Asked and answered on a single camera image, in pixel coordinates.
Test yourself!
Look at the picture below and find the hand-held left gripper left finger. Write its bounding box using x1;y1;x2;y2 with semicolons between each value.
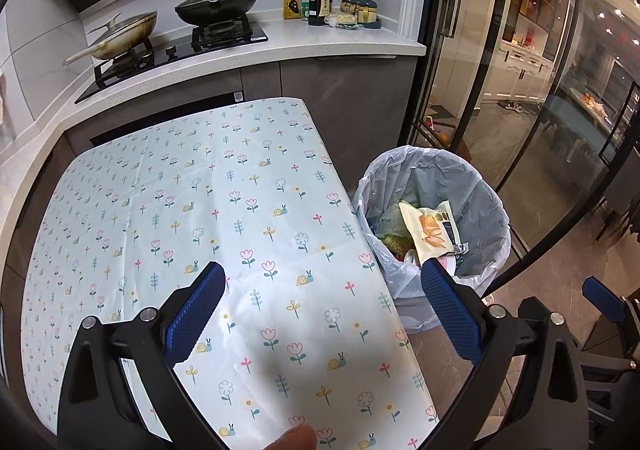
57;261;228;450

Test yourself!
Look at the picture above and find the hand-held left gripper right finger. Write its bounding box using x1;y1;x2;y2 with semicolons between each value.
420;257;591;450

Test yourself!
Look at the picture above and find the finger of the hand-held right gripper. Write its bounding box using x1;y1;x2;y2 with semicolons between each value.
517;296;583;346
582;276;640;361

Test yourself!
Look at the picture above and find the white orange snack packet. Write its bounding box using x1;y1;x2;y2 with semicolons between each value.
398;200;468;261

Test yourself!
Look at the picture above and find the white-lined waste bin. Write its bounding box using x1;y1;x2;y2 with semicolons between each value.
351;145;513;333

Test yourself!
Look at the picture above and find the person's left hand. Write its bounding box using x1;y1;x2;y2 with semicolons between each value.
267;422;318;450

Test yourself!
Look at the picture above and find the floral tablecloth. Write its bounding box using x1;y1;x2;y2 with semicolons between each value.
20;96;441;450

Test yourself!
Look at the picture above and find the teal dining table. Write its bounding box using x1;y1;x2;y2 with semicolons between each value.
542;90;616;166

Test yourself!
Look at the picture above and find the white sideboard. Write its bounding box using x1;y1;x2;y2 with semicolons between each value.
500;37;556;103

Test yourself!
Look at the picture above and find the grey kitchen cabinet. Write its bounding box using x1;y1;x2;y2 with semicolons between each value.
60;55;418;171

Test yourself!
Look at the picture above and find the black gas stove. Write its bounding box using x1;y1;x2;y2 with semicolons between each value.
75;12;270;105

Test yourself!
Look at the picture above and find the wok with glass lid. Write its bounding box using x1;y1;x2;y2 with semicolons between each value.
62;11;158;66

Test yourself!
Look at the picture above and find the black lidded pan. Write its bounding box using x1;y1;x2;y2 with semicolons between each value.
174;0;261;27

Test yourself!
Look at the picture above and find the spice jar set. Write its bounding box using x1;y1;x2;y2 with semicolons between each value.
340;0;382;28

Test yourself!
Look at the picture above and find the black door handle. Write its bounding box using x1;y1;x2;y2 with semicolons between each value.
440;0;463;38

